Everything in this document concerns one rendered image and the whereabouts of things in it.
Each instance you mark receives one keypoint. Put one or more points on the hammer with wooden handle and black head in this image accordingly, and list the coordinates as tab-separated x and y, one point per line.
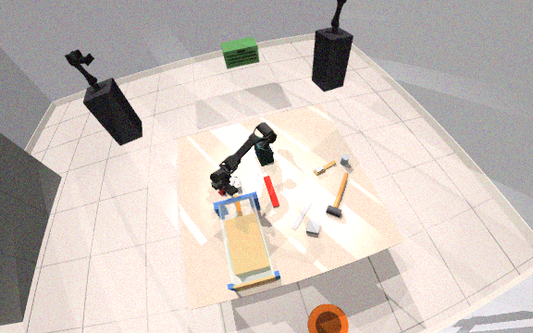
334	210

